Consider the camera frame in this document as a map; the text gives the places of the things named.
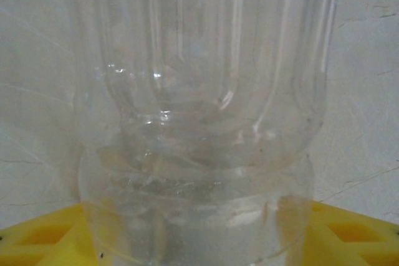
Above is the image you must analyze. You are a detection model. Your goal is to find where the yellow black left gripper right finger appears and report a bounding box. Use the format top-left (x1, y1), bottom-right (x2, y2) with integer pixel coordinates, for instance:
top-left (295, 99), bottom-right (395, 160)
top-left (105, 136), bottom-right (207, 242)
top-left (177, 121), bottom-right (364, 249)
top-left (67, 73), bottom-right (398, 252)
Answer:
top-left (304, 200), bottom-right (399, 266)

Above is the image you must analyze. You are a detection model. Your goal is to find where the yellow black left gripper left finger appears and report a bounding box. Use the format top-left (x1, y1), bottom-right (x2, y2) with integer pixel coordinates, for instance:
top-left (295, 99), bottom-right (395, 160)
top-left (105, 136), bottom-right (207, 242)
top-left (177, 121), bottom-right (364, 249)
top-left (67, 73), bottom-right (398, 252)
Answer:
top-left (0, 202), bottom-right (103, 266)

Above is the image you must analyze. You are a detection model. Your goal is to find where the clear bottle white cap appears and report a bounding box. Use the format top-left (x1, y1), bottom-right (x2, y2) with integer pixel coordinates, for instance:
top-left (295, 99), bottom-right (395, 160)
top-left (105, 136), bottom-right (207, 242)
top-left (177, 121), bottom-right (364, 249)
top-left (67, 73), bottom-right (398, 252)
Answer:
top-left (73, 0), bottom-right (342, 266)

